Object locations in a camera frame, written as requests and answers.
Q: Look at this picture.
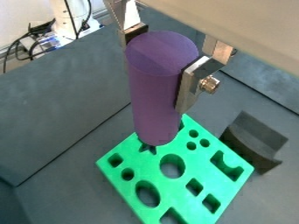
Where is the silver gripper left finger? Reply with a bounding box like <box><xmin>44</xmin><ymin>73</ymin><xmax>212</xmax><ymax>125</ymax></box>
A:
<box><xmin>103</xmin><ymin>0</ymin><xmax>148</xmax><ymax>48</ymax></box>

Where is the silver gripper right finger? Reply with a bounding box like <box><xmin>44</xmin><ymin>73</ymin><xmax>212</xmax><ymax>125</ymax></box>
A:
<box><xmin>175</xmin><ymin>35</ymin><xmax>234</xmax><ymax>114</ymax></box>

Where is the purple cylinder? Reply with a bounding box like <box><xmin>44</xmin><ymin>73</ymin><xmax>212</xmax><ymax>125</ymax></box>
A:
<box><xmin>126</xmin><ymin>31</ymin><xmax>199</xmax><ymax>146</ymax></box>

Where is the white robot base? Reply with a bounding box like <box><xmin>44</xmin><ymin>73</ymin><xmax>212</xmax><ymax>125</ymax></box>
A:
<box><xmin>51</xmin><ymin>0</ymin><xmax>100</xmax><ymax>40</ymax></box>

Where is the dark grey foam holder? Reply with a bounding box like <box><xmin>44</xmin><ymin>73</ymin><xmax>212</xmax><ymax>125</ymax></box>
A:
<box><xmin>219</xmin><ymin>111</ymin><xmax>288</xmax><ymax>175</ymax></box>

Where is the dark grey foam mat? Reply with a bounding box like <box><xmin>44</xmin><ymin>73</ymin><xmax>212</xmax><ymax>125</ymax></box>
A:
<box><xmin>0</xmin><ymin>6</ymin><xmax>299</xmax><ymax>224</ymax></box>

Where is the green shape sorter board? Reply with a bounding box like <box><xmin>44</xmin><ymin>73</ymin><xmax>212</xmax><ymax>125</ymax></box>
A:
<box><xmin>96</xmin><ymin>115</ymin><xmax>254</xmax><ymax>224</ymax></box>

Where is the black cable bundle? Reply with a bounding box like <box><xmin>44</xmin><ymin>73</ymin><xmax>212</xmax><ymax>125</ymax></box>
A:
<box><xmin>3</xmin><ymin>0</ymin><xmax>93</xmax><ymax>74</ymax></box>

